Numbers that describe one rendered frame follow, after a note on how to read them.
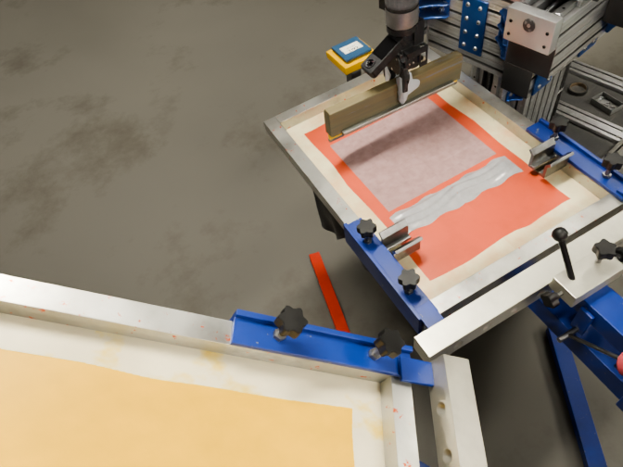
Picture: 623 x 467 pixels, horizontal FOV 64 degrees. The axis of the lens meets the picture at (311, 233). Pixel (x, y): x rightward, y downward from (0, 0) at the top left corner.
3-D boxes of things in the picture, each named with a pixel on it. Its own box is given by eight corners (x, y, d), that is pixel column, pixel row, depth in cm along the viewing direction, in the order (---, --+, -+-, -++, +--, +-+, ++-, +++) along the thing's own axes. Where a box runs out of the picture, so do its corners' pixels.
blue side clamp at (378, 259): (345, 241, 123) (342, 223, 118) (362, 232, 124) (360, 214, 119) (418, 334, 106) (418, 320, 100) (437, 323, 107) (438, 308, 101)
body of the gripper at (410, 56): (427, 67, 123) (429, 21, 113) (399, 81, 121) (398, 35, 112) (409, 53, 127) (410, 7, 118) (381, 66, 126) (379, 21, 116)
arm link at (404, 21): (397, 18, 108) (376, 4, 113) (398, 37, 112) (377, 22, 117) (425, 5, 110) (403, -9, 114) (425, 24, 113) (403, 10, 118)
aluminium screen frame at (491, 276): (265, 131, 151) (262, 121, 148) (424, 55, 162) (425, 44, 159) (424, 331, 105) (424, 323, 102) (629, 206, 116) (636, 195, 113)
